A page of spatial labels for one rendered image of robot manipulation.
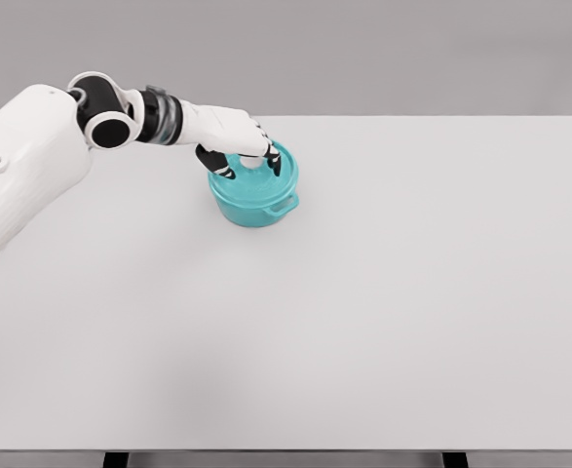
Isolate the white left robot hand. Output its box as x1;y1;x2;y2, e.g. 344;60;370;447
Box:
195;105;284;181

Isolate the teal pot lid white knob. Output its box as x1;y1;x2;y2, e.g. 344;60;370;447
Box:
208;138;300;205

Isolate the teal pot with handles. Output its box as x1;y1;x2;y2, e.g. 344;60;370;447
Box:
208;166;301;229

